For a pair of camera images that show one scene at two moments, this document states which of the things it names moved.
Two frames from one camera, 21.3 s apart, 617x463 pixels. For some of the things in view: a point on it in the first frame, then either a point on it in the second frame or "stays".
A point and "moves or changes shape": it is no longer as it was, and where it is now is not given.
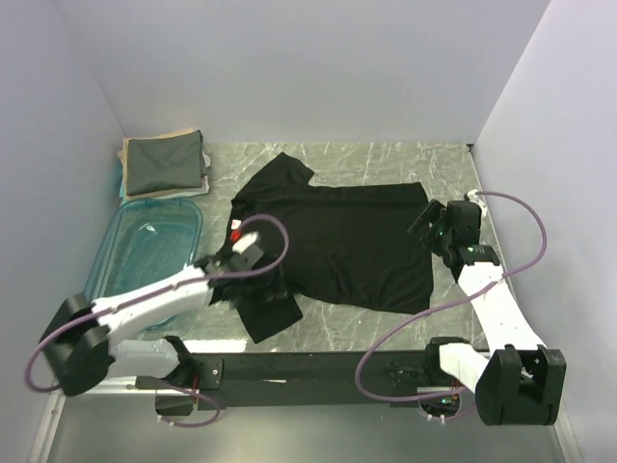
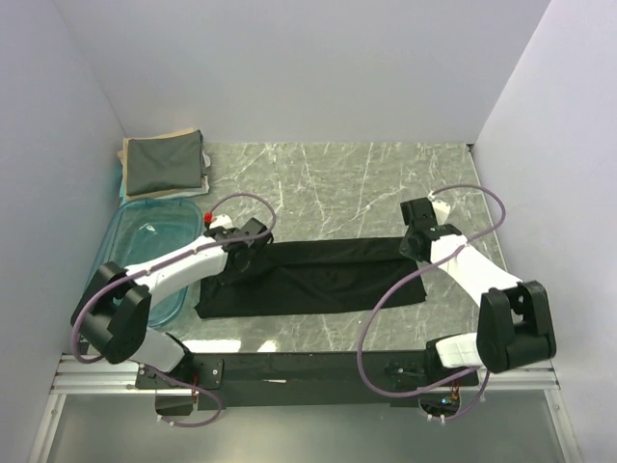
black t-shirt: (334, 241) moves or changes shape
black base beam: (221, 380) stays
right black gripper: (429, 214) → (405, 247)
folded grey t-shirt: (166, 162) stays
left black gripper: (271, 288) → (246, 270)
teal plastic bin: (145, 242) stays
